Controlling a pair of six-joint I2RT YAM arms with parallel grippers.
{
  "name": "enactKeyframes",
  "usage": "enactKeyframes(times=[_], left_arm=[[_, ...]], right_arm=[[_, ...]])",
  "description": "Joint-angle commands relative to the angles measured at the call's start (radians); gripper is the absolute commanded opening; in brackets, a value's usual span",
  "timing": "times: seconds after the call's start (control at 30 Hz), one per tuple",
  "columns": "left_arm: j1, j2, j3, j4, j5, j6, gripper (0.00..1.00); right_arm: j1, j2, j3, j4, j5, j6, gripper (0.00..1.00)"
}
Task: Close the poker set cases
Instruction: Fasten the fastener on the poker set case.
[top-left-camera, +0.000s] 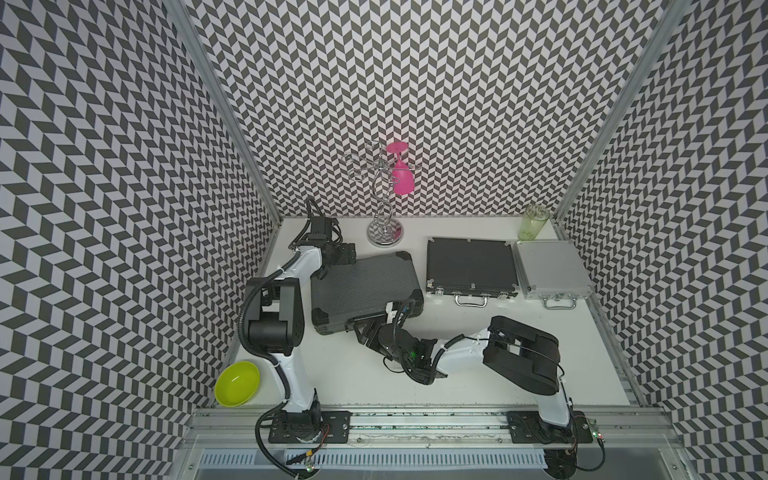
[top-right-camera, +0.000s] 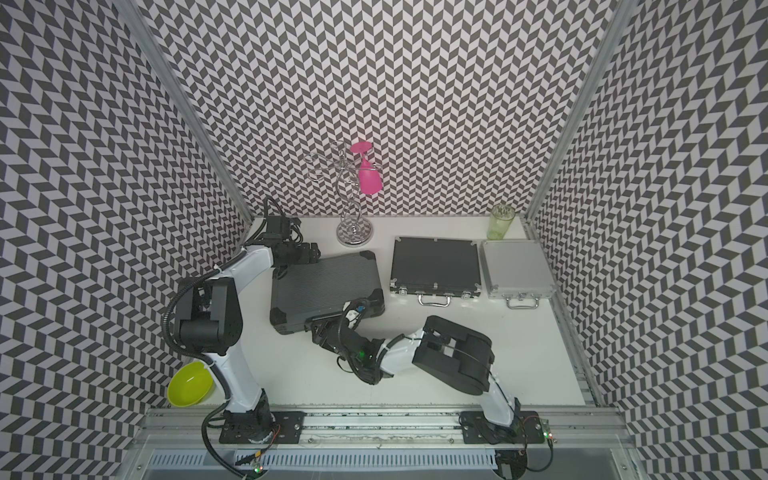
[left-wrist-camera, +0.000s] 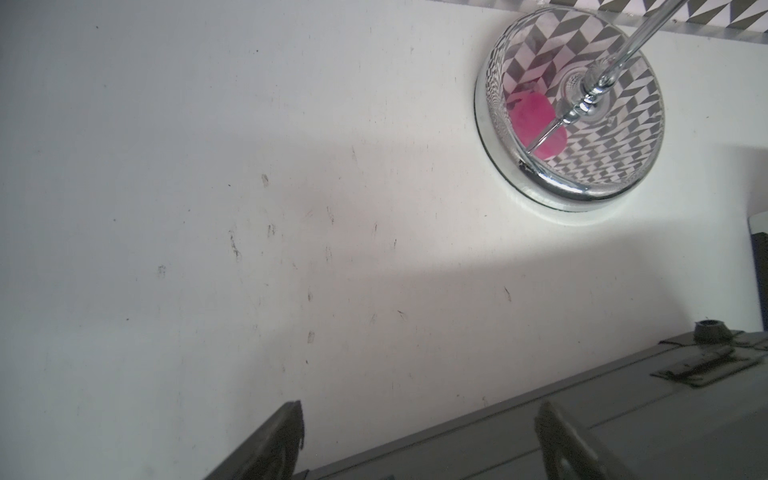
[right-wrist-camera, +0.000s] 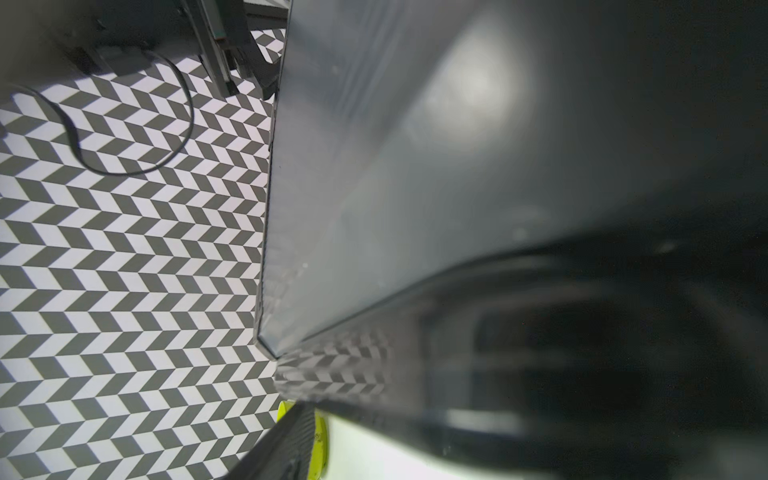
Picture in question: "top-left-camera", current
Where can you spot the black poker case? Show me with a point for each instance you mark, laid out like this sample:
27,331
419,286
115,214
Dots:
472,271
350,293

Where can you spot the green translucent cup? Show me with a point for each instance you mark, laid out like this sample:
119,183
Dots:
534,218

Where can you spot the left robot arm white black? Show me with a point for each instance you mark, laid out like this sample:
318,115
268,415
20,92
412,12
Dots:
271,324

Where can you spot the aluminium mounting rail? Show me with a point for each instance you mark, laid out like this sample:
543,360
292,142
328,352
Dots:
437,427

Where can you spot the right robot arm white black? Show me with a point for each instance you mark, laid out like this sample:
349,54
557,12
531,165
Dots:
527,357

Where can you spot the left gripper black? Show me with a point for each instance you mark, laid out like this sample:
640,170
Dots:
348,255

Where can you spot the pink wine glass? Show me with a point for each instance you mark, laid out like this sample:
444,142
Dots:
403,177

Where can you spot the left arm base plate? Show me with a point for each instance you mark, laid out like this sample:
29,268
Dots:
336,427

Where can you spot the small silver aluminium poker case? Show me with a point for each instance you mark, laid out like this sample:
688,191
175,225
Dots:
552,272

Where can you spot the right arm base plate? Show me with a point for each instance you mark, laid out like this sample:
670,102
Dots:
526,427

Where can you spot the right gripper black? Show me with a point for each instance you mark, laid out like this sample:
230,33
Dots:
369,330

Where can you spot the yellow green bowl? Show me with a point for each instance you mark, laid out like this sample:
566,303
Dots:
237,384

